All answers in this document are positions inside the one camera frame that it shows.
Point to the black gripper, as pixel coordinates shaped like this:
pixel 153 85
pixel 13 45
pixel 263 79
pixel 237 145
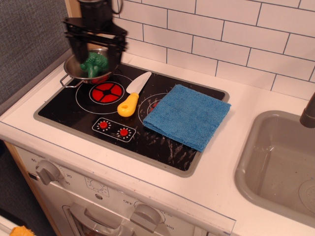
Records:
pixel 96 27

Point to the green toy broccoli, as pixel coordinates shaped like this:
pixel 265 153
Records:
pixel 95 64

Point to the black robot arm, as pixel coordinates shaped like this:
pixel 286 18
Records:
pixel 95 5

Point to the small steel pan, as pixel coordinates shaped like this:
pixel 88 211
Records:
pixel 73 70

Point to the light wooden side panel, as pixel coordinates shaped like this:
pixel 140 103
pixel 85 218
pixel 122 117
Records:
pixel 73 8

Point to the black toy stovetop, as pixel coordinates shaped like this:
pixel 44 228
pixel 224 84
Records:
pixel 80 110

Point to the left red stove knob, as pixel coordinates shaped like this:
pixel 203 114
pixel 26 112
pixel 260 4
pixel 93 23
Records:
pixel 103 125

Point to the red stove knob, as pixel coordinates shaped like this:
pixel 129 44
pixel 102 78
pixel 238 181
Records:
pixel 103 125
pixel 123 132

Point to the right red stove knob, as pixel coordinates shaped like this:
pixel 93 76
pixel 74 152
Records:
pixel 123 132

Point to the blue folded cloth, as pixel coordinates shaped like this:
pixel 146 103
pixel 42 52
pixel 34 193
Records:
pixel 187 116

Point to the left grey oven knob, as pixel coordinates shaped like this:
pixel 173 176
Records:
pixel 47 172

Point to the grey oven knob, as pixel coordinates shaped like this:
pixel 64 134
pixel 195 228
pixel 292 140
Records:
pixel 146 217
pixel 47 172

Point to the right grey oven knob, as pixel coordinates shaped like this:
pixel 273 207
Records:
pixel 146 217

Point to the orange plush object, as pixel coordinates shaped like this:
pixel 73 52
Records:
pixel 21 231

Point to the grey sink basin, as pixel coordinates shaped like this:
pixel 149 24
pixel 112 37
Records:
pixel 276 170

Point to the grey faucet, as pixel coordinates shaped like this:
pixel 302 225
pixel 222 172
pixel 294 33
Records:
pixel 307 118

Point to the yellow handled toy knife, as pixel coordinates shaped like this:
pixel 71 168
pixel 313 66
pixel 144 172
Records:
pixel 128 107

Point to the grey oven door handle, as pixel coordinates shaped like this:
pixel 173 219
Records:
pixel 88 225

